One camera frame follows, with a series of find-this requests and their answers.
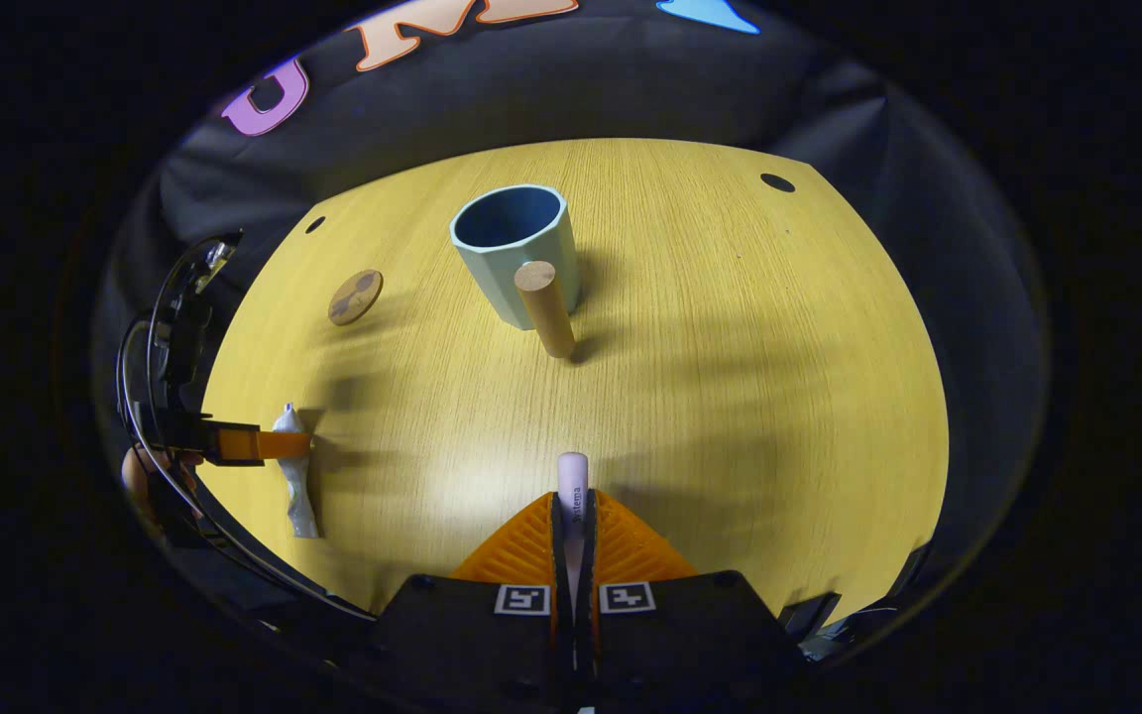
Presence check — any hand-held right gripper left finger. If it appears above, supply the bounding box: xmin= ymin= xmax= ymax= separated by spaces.
xmin=371 ymin=491 xmax=572 ymax=713

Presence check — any round wooden coaster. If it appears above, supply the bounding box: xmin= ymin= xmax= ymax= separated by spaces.
xmin=327 ymin=269 xmax=385 ymax=327

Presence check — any pale green cup wooden handle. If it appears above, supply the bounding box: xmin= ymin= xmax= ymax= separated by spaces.
xmin=449 ymin=184 xmax=582 ymax=360

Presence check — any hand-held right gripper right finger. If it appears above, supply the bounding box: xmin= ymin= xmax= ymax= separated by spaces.
xmin=576 ymin=489 xmax=815 ymax=713

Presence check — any white toothpaste tube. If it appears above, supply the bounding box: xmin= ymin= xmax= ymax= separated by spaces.
xmin=271 ymin=403 xmax=322 ymax=539

